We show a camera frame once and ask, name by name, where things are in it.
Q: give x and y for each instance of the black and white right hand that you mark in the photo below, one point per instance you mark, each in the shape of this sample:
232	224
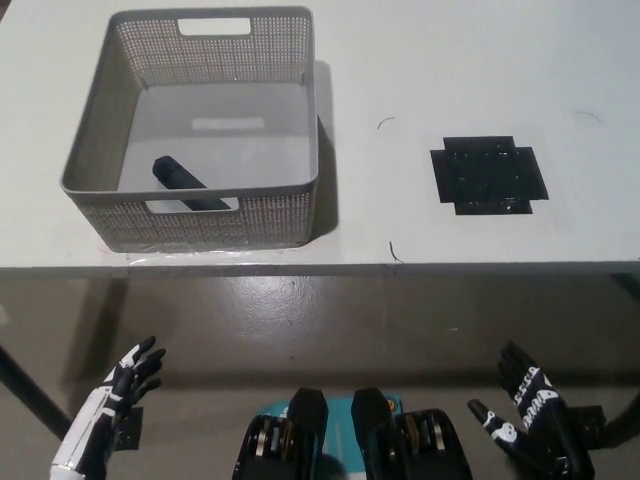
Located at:
545	430

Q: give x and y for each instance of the white and black left hand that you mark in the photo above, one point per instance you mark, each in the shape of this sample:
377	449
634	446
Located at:
105	405

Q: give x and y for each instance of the black floor tape patch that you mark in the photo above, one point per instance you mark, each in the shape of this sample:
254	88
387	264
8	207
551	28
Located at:
132	425
590	417

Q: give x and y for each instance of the black table leg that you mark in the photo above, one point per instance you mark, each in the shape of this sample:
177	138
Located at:
35	385
622	427

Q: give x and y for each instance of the clear tape strip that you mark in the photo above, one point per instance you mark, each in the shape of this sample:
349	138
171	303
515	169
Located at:
200	254

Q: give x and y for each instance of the black taped square stand pad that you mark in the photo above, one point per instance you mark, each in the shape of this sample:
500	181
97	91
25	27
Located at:
487	175

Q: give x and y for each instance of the grey perforated plastic basket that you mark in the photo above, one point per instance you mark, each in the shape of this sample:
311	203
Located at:
220	100

